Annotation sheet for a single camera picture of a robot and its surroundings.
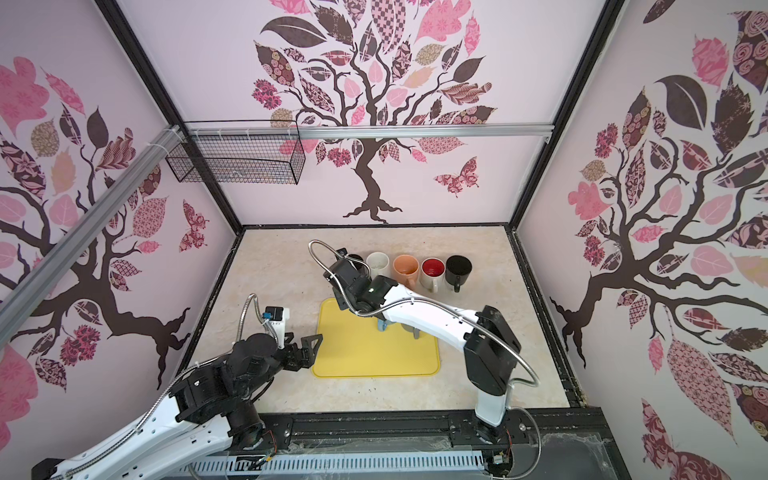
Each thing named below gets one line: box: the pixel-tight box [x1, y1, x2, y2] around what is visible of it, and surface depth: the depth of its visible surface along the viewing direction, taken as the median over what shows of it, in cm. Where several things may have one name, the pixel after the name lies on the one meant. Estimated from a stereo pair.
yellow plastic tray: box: [313, 298, 440, 377], surface depth 89 cm
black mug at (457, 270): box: [445, 254, 473, 293], surface depth 99 cm
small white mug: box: [420, 257, 446, 293], surface depth 100 cm
